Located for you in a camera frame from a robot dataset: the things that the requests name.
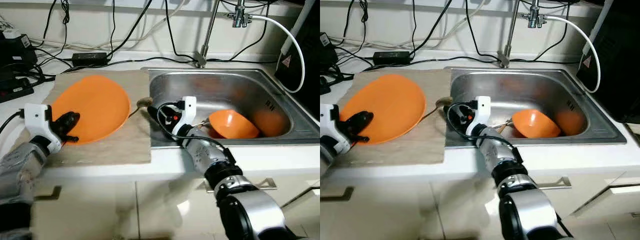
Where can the gold metal spoon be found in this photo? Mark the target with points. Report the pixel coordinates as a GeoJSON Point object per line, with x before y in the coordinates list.
{"type": "Point", "coordinates": [145, 103]}
{"type": "Point", "coordinates": [442, 102]}

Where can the orange plastic plate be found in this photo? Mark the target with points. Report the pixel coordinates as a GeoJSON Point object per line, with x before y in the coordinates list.
{"type": "Point", "coordinates": [95, 100]}
{"type": "Point", "coordinates": [390, 100]}

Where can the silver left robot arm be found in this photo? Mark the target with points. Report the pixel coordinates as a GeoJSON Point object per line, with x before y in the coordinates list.
{"type": "Point", "coordinates": [20, 170]}
{"type": "Point", "coordinates": [327, 155]}

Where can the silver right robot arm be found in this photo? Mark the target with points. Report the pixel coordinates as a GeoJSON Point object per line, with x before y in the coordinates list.
{"type": "Point", "coordinates": [210, 160]}
{"type": "Point", "coordinates": [500, 155]}

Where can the beige woven table mat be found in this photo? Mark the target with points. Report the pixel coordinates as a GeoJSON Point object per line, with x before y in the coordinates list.
{"type": "Point", "coordinates": [425, 145]}
{"type": "Point", "coordinates": [125, 145]}

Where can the black power adapter brick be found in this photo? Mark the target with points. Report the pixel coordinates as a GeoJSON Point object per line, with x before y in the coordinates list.
{"type": "Point", "coordinates": [392, 57]}
{"type": "Point", "coordinates": [90, 58]}

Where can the stainless steel sink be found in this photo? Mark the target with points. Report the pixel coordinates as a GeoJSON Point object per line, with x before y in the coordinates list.
{"type": "Point", "coordinates": [225, 85]}
{"type": "Point", "coordinates": [525, 85]}

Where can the black charger box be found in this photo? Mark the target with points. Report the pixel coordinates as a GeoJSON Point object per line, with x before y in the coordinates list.
{"type": "Point", "coordinates": [17, 52]}
{"type": "Point", "coordinates": [327, 52]}

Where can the cream cabinet door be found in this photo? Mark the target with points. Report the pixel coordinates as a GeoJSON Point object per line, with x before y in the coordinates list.
{"type": "Point", "coordinates": [175, 210]}
{"type": "Point", "coordinates": [465, 210]}

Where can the chrome tap valve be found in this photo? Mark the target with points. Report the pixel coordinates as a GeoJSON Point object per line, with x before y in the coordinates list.
{"type": "Point", "coordinates": [534, 19]}
{"type": "Point", "coordinates": [240, 19]}

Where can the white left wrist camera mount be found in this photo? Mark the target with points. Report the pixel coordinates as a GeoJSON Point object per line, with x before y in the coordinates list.
{"type": "Point", "coordinates": [330, 120]}
{"type": "Point", "coordinates": [35, 117]}

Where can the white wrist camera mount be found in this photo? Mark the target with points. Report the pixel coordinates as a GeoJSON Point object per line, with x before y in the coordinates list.
{"type": "Point", "coordinates": [35, 117]}
{"type": "Point", "coordinates": [190, 107]}
{"type": "Point", "coordinates": [330, 120]}
{"type": "Point", "coordinates": [484, 107]}

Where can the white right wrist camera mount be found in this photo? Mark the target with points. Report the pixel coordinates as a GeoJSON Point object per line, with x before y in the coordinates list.
{"type": "Point", "coordinates": [190, 107]}
{"type": "Point", "coordinates": [484, 107]}

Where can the black wall appliance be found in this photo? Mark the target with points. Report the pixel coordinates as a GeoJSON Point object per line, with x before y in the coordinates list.
{"type": "Point", "coordinates": [620, 75]}
{"type": "Point", "coordinates": [310, 75]}

